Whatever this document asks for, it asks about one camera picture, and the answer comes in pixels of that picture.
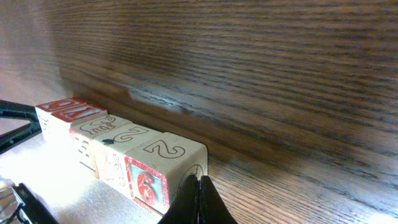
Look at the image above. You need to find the red six wooden block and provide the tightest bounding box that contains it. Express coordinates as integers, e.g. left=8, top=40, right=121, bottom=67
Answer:
left=124, top=133, right=208, bottom=215

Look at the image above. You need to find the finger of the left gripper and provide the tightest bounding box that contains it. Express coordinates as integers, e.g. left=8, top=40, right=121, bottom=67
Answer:
left=1, top=100, right=42, bottom=154

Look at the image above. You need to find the blue side block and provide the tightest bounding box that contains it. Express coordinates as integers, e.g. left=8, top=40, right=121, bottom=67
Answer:
left=35, top=98, right=87, bottom=141
left=47, top=104, right=108, bottom=143

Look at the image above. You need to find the red E wooden block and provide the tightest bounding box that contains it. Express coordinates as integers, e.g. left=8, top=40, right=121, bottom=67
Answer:
left=69, top=114, right=132, bottom=179

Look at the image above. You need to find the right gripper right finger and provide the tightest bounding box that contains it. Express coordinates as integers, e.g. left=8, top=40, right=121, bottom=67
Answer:
left=198, top=176, right=238, bottom=224

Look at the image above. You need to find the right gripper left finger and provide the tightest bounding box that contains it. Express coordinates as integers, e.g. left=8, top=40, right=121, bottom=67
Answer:
left=158, top=174, right=199, bottom=224

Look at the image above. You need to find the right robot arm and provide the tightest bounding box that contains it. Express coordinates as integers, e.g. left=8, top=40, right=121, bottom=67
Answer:
left=6, top=174, right=237, bottom=224

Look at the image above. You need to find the green animal wooden block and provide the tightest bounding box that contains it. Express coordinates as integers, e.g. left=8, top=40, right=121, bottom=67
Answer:
left=91, top=123, right=160, bottom=198

